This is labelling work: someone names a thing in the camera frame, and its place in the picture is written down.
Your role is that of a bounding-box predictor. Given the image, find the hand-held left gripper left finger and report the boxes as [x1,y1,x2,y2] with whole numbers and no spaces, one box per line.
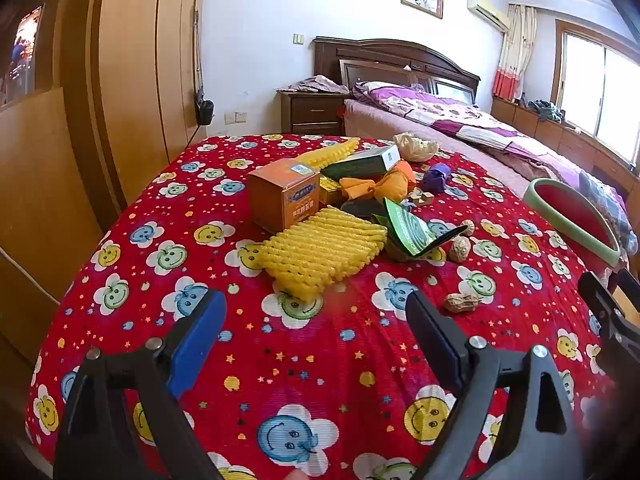
[52,287,228,480]

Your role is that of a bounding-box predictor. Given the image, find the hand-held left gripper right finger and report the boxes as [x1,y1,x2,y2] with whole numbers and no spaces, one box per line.
[405,289,586,480]

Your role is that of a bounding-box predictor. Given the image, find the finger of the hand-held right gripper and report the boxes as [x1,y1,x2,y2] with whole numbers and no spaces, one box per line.
[578,271,640,377]
[617,269,640,309]

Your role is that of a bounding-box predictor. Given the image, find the red waste bin green rim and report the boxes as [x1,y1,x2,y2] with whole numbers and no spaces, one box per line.
[523,178,622,267]

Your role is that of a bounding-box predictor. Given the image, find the orange cardboard box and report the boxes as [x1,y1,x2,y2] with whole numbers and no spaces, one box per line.
[247,158,321,233]

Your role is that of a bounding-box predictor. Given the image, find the green carton with white end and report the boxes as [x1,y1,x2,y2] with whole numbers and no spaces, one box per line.
[320,145,401,181]

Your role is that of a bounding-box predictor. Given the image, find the narrow yellow foam net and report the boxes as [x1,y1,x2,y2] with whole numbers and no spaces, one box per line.
[298,137,361,171]

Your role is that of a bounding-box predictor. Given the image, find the walnut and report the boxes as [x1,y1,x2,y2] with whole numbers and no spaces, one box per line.
[449,236,472,263]

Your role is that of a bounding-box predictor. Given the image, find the blue plaid pillow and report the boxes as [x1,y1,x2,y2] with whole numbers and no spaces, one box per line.
[579,170,628,256]

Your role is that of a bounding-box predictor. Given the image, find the green printed packet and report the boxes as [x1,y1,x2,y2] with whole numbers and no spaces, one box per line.
[372,196,469,262]

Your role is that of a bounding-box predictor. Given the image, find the red smiley printed tablecloth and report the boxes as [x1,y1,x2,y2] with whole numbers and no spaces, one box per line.
[25,132,631,480]

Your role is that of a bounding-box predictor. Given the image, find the dark flat packet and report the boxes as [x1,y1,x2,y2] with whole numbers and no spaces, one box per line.
[341,199,388,221]

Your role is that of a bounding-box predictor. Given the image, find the purple crumpled wrapper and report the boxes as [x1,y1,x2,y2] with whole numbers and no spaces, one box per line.
[419,162,452,195]

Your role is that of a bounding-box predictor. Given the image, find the low wooden cabinet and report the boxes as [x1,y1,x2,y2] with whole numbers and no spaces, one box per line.
[490,96,640,186]

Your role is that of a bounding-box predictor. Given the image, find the small yellow box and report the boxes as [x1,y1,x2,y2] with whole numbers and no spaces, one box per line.
[319,179,347,206]

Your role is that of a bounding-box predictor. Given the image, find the crumpled beige paper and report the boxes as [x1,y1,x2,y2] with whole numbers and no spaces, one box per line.
[393,132,440,163]

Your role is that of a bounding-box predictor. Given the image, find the dark clothes pile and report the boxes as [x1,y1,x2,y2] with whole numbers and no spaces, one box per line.
[527,99,566,123]

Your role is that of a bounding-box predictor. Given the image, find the window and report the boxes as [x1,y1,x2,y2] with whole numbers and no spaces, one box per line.
[552,19,640,166]

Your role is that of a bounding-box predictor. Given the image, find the light wooden board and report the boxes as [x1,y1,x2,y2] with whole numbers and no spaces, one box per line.
[0,87,106,361]

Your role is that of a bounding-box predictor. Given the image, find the purple patchwork quilt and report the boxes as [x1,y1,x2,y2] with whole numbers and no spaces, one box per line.
[352,81,586,186]

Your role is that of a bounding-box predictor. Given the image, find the bed with pink sheet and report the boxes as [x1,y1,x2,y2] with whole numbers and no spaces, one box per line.
[344,95,640,241]

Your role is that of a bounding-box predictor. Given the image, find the dark wooden nightstand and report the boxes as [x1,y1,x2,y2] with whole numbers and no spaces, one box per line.
[280,91,348,136]

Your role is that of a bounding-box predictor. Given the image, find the floral curtain with red hem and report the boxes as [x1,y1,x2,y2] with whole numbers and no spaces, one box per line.
[492,4,537,102]

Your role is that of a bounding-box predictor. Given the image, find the light wooden wardrobe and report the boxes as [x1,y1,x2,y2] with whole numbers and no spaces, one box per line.
[52,0,208,211]

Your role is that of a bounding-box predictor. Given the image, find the pink folded clothes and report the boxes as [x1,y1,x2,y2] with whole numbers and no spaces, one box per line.
[276,75,351,96]

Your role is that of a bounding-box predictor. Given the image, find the dark wooden headboard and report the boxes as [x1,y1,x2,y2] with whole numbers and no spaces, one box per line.
[313,36,482,106]

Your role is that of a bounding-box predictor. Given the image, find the white cable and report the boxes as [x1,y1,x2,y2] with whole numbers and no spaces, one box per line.
[0,247,61,306]

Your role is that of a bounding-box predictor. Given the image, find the wall air conditioner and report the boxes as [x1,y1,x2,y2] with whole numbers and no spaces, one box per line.
[467,0,512,31]

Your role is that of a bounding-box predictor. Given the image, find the wall poster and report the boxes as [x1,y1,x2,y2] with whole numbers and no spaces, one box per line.
[0,4,46,108]

